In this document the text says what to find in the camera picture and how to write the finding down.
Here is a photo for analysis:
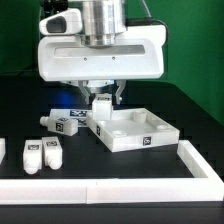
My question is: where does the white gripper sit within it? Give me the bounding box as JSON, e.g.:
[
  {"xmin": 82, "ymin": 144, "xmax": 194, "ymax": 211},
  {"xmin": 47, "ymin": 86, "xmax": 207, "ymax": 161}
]
[{"xmin": 38, "ymin": 25, "xmax": 166, "ymax": 104}]

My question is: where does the white square tabletop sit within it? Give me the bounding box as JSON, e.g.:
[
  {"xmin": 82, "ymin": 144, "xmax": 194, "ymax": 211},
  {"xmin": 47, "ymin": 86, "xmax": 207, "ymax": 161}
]
[{"xmin": 86, "ymin": 108, "xmax": 180, "ymax": 152}]

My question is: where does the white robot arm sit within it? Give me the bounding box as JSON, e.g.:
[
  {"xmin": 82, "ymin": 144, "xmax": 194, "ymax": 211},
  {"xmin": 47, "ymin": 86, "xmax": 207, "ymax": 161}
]
[{"xmin": 38, "ymin": 0, "xmax": 168, "ymax": 102}]

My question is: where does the fiducial tag sheet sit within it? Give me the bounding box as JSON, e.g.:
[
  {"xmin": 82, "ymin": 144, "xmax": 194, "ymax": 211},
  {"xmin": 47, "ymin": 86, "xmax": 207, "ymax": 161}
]
[{"xmin": 50, "ymin": 109, "xmax": 88, "ymax": 127}]

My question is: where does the white block at left edge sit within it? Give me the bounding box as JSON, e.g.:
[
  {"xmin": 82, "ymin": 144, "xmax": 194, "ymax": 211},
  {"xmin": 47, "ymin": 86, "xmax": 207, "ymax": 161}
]
[{"xmin": 0, "ymin": 138, "xmax": 6, "ymax": 165}]

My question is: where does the white obstacle fence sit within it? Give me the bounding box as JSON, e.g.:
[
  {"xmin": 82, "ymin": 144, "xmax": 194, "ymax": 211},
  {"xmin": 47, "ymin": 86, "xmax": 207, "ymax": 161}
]
[{"xmin": 0, "ymin": 140, "xmax": 224, "ymax": 205}]

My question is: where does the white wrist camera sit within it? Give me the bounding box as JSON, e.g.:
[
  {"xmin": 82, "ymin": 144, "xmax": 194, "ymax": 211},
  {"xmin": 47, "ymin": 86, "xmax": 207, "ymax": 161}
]
[{"xmin": 39, "ymin": 8, "xmax": 83, "ymax": 36}]

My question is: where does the grey braided cable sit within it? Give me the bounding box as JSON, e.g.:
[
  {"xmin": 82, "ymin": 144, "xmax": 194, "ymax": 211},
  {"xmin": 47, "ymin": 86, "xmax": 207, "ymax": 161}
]
[{"xmin": 125, "ymin": 0, "xmax": 170, "ymax": 44}]

